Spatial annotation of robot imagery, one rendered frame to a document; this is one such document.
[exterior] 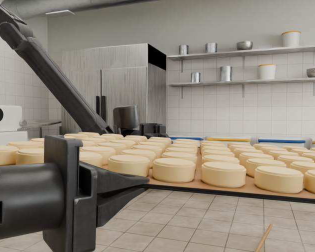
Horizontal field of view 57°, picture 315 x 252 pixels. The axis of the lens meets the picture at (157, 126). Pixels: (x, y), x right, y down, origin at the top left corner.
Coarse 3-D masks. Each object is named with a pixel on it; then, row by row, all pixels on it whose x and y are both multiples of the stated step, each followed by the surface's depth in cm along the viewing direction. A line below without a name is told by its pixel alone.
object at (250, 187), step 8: (200, 160) 49; (104, 168) 38; (200, 168) 41; (152, 176) 34; (200, 176) 36; (248, 176) 38; (168, 184) 31; (176, 184) 31; (184, 184) 31; (192, 184) 32; (200, 184) 32; (208, 184) 32; (248, 184) 33; (256, 192) 30; (264, 192) 30; (272, 192) 30; (304, 192) 31; (312, 192) 31
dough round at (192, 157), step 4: (164, 152) 41; (168, 152) 41; (172, 152) 42; (176, 152) 42; (180, 152) 42; (164, 156) 39; (168, 156) 39; (172, 156) 38; (176, 156) 38; (180, 156) 38; (184, 156) 38; (188, 156) 39; (192, 156) 39; (196, 156) 41; (192, 160) 38; (196, 160) 39; (196, 164) 40
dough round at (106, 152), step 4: (84, 148) 41; (88, 148) 41; (92, 148) 41; (96, 148) 41; (100, 148) 42; (104, 148) 42; (108, 148) 42; (112, 148) 42; (96, 152) 39; (100, 152) 39; (104, 152) 40; (108, 152) 40; (112, 152) 41; (104, 156) 40; (108, 156) 40; (104, 160) 40; (104, 164) 40
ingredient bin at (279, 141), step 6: (258, 138) 397; (264, 138) 393; (270, 138) 391; (276, 138) 388; (282, 138) 385; (288, 138) 383; (294, 138) 380; (300, 138) 378; (270, 144) 366; (276, 144) 363; (282, 144) 361; (288, 144) 358; (294, 144) 356; (300, 144) 354
